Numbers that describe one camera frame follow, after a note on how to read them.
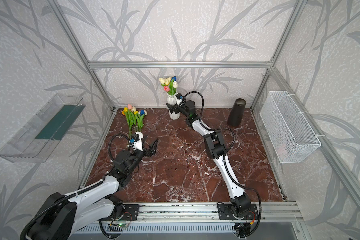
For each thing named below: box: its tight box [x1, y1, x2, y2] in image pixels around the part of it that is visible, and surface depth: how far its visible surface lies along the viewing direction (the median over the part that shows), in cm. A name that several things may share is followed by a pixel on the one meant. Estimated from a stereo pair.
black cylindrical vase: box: [227, 98, 246, 127], surface depth 104 cm
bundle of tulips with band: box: [121, 104, 148, 138], surface depth 113 cm
